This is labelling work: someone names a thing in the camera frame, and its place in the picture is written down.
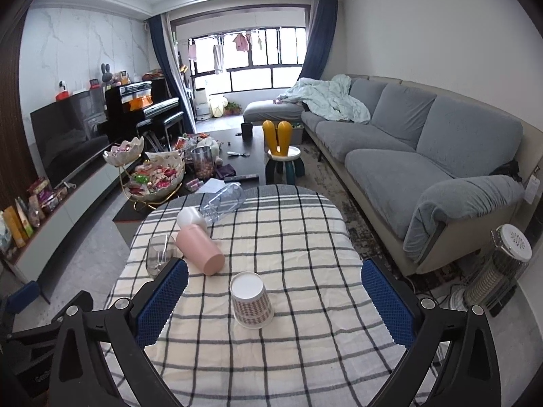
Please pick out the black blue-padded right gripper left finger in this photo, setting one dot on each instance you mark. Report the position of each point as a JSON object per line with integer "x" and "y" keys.
{"x": 80, "y": 374}

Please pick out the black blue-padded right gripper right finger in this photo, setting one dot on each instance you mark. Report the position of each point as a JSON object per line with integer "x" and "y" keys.
{"x": 469, "y": 374}

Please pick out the checkered paper cup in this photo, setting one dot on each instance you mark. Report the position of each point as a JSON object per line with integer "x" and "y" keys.
{"x": 251, "y": 304}

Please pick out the square clear glass cup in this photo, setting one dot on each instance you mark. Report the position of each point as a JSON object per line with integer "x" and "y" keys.
{"x": 160, "y": 250}

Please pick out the electric space heater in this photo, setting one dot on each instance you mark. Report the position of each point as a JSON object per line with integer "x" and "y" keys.
{"x": 507, "y": 259}

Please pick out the white tv cabinet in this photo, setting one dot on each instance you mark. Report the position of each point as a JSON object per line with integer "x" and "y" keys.
{"x": 32, "y": 259}

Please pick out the orange snack box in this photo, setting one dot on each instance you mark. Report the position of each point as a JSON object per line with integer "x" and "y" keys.
{"x": 15, "y": 227}

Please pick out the pink tumbler white lid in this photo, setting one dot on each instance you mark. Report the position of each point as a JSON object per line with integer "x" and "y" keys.
{"x": 195, "y": 243}

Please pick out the black white plaid tablecloth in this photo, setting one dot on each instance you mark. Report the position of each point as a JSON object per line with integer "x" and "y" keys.
{"x": 286, "y": 321}

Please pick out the two-tier shell snack tray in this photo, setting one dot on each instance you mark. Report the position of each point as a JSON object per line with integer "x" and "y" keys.
{"x": 146, "y": 179}

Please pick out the clear plastic water bottle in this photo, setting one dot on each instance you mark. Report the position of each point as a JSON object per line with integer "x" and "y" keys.
{"x": 227, "y": 200}

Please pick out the grey sectional sofa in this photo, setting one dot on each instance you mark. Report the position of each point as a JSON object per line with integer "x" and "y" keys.
{"x": 433, "y": 171}

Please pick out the clear jar of nuts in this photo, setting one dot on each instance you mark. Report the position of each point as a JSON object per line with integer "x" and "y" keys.
{"x": 203, "y": 162}

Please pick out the black flat television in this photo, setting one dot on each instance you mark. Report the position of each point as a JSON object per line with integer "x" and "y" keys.
{"x": 67, "y": 135}

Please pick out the black piano stool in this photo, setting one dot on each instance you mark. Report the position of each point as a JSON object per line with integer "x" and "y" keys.
{"x": 161, "y": 132}

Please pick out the black remote control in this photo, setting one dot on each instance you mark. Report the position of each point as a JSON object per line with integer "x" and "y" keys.
{"x": 241, "y": 178}

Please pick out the black upright piano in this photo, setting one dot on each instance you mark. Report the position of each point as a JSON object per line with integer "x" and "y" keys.
{"x": 130, "y": 108}

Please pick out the black mug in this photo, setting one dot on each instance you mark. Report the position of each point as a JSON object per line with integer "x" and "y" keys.
{"x": 247, "y": 131}

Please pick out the mint green blanket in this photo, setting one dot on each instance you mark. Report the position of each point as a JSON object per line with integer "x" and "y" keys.
{"x": 329, "y": 99}

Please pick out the dark blue left curtain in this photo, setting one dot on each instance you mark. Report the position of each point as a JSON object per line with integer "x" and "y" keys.
{"x": 163, "y": 44}

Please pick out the dark blue curtain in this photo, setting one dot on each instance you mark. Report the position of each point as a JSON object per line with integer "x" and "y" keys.
{"x": 321, "y": 25}
{"x": 163, "y": 44}

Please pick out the dark blue right curtain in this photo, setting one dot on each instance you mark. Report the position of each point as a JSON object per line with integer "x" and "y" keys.
{"x": 321, "y": 25}

